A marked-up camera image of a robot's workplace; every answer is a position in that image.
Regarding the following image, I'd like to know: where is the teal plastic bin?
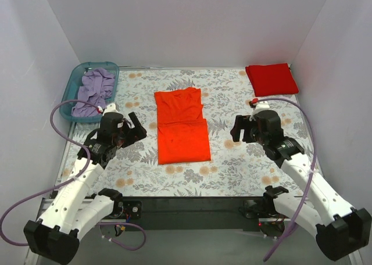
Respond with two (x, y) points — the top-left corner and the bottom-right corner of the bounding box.
(59, 62), (119, 123)

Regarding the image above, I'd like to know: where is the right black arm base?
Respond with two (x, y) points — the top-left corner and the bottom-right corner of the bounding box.
(239, 200), (287, 226)

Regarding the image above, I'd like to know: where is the floral patterned table mat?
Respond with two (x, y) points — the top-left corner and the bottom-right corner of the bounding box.
(90, 69), (302, 196)

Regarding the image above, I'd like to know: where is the aluminium rail frame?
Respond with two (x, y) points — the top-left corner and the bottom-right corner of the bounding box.
(24, 197), (364, 265)

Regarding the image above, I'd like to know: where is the crumpled lavender t shirt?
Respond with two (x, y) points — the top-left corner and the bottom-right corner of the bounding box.
(71, 68), (116, 117)

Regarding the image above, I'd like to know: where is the folded red t shirt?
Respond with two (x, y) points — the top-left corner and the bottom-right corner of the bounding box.
(245, 63), (299, 97)

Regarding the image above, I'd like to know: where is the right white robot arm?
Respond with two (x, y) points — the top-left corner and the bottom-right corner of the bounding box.
(230, 98), (371, 262)

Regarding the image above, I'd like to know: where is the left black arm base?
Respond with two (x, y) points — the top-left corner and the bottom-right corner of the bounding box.
(104, 200), (142, 220)

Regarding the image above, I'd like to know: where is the orange t shirt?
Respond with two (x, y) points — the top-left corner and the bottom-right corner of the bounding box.
(154, 87), (211, 164)

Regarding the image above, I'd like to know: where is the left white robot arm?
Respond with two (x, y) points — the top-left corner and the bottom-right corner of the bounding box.
(24, 103), (147, 264)

